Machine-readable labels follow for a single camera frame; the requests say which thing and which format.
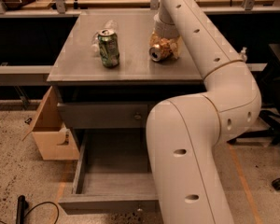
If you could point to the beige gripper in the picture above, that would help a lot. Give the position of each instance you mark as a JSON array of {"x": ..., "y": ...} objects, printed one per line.
[{"x": 166, "y": 29}]

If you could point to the black cylinder on floor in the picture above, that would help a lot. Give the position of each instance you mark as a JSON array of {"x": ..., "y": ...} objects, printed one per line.
[{"x": 22, "y": 205}]

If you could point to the black office chair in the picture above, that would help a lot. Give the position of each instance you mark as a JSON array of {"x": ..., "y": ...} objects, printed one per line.
[{"x": 269, "y": 83}]

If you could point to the orange soda can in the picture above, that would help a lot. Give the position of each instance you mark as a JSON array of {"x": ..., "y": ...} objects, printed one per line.
[{"x": 161, "y": 49}]

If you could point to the long grey shelf rail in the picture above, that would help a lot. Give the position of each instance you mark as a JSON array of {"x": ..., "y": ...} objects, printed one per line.
[{"x": 21, "y": 73}]

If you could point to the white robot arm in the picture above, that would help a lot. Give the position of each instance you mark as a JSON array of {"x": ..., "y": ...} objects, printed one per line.
[{"x": 182, "y": 131}]

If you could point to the closed grey drawer with knob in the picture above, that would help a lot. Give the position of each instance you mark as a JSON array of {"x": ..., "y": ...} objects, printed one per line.
[{"x": 104, "y": 115}]

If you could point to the open cardboard box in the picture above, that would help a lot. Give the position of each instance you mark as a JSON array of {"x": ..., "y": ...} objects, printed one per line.
[{"x": 54, "y": 140}]

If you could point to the open grey drawer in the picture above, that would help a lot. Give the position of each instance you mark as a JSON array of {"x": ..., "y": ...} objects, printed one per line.
[{"x": 113, "y": 174}]

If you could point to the green soda can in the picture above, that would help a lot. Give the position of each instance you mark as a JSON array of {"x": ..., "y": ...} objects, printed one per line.
[{"x": 109, "y": 51}]

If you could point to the grey wooden drawer cabinet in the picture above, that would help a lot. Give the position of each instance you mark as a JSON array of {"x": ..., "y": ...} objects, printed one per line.
[{"x": 91, "y": 96}]

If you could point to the hand sanitizer pump bottle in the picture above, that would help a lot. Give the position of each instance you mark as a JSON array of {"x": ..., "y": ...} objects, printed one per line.
[{"x": 243, "y": 54}]

